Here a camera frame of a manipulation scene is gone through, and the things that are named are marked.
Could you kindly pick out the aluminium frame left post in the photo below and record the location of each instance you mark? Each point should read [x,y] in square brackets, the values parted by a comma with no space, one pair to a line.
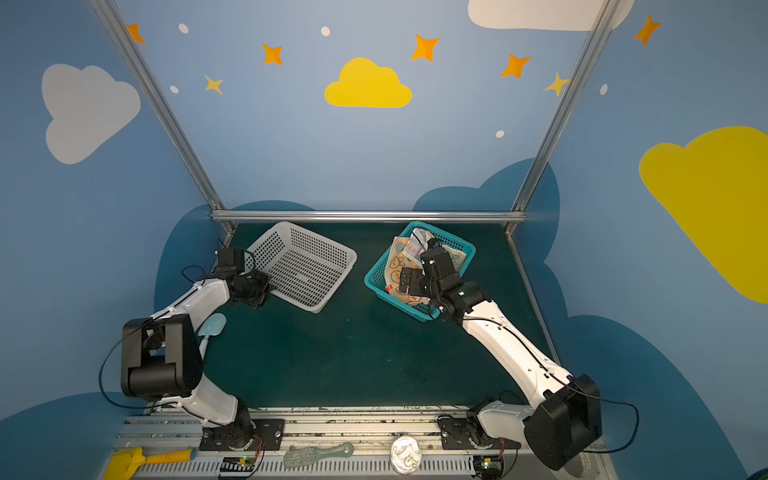
[113,22]

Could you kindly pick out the aluminium frame post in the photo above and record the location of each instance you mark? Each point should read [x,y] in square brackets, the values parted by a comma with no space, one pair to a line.
[586,61]
[113,22]

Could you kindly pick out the aluminium frame right post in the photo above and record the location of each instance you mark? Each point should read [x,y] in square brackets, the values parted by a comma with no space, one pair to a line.
[586,61]

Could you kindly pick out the right small circuit board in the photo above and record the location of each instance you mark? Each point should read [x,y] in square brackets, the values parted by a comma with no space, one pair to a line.
[488,468]

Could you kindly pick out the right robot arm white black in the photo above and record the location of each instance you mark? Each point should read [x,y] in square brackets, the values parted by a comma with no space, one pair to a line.
[566,412]

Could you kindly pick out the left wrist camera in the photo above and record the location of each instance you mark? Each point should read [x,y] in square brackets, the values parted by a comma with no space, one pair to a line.
[230,260]

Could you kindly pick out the aluminium frame back rail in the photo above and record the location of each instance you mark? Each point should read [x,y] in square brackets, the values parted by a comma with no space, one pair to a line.
[261,216]

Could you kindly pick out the left small circuit board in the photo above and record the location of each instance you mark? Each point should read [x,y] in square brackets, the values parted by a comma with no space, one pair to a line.
[236,468]

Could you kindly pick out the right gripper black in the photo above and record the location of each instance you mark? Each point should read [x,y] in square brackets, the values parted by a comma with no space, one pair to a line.
[417,280]

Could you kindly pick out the rabbit letter striped towel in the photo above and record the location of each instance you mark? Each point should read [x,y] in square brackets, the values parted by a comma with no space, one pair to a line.
[420,240]

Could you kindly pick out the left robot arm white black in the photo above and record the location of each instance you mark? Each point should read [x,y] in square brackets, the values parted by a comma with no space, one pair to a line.
[162,355]

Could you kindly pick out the light blue plastic spoon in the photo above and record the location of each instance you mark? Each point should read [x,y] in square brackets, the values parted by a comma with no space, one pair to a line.
[211,327]

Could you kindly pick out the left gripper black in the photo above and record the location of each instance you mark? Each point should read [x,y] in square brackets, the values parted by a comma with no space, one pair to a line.
[257,288]

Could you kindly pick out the aluminium front rail bed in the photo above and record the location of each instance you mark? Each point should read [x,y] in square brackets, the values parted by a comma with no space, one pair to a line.
[371,430]

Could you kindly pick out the round silver tin lid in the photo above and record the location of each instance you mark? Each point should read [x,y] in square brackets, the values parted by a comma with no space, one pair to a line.
[405,455]

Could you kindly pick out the yellow toy shovel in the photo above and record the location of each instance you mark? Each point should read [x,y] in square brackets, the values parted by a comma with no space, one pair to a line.
[125,463]

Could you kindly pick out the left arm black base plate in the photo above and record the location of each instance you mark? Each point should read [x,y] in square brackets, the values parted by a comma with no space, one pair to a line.
[266,434]

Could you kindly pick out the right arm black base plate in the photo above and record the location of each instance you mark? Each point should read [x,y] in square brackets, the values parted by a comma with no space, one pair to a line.
[463,434]

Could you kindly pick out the bunny face pattern towel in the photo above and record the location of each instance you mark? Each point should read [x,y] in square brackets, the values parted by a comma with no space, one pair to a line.
[396,261]

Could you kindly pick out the pale green hair brush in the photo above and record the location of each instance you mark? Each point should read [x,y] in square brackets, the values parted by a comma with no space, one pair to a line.
[296,458]

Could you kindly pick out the small circuit board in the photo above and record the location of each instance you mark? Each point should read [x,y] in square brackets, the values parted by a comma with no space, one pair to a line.
[236,468]
[488,468]

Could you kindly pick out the white perforated plastic basket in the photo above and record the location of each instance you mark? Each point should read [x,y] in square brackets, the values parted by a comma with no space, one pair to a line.
[304,268]

